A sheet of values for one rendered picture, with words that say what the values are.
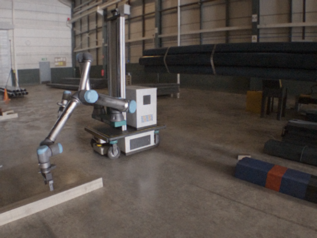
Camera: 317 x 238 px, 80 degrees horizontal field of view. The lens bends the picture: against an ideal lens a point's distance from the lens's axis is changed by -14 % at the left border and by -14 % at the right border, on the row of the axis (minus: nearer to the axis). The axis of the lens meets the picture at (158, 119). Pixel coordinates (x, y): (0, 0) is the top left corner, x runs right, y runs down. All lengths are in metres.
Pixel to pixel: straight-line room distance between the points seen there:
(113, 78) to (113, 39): 0.52
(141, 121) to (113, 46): 1.06
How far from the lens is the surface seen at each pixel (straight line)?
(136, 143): 2.77
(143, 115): 2.84
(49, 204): 2.01
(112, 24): 3.03
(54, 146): 1.88
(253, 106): 6.15
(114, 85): 2.97
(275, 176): 2.23
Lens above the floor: 1.09
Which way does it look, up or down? 13 degrees down
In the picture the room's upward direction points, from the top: straight up
